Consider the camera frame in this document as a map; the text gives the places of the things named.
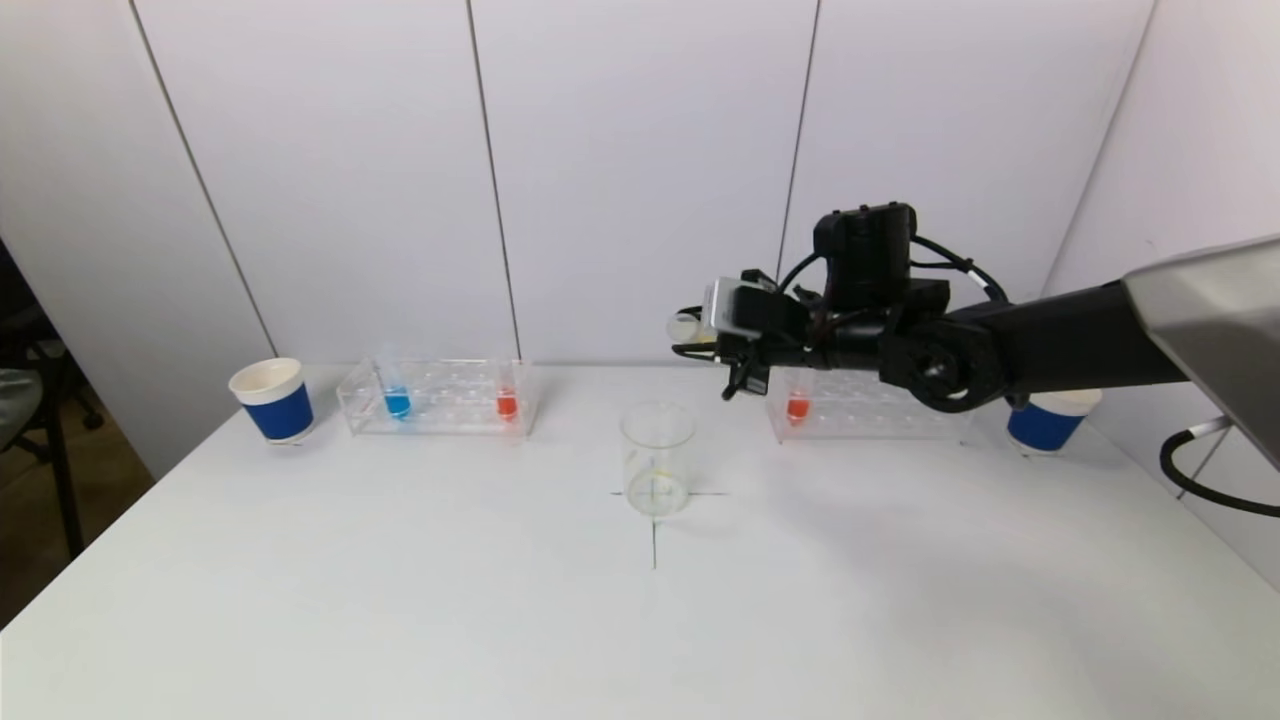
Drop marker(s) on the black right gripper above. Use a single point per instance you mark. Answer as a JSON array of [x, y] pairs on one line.
[[741, 361]]

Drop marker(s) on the test tube with yellow pigment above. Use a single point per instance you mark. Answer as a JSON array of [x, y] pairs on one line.
[[688, 328]]

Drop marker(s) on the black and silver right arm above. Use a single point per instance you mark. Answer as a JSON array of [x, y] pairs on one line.
[[1060, 340]]

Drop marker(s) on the test tube with red pigment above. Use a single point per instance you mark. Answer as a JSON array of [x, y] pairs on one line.
[[797, 408], [506, 405]]

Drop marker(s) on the clear glass beaker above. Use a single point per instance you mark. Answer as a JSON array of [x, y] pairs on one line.
[[657, 470]]

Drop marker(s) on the clear acrylic test tube rack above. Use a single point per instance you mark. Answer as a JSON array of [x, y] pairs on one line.
[[450, 405], [870, 420]]

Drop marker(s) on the test tube with blue pigment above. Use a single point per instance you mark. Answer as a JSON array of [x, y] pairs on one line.
[[397, 403]]

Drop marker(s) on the blue and white paper cup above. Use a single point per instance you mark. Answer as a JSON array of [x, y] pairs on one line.
[[1045, 425], [280, 412]]

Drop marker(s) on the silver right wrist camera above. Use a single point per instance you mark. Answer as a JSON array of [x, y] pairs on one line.
[[730, 308]]

